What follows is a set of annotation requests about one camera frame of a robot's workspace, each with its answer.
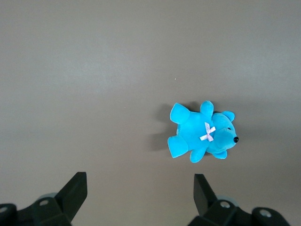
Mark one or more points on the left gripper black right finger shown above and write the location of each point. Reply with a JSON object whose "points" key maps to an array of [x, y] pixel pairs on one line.
{"points": [[218, 209]]}

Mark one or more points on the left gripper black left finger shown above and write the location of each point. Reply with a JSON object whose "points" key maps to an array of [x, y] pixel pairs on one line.
{"points": [[63, 202]]}

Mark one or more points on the blue teddy bear pink bow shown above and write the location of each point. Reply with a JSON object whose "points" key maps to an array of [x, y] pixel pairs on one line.
{"points": [[200, 134]]}

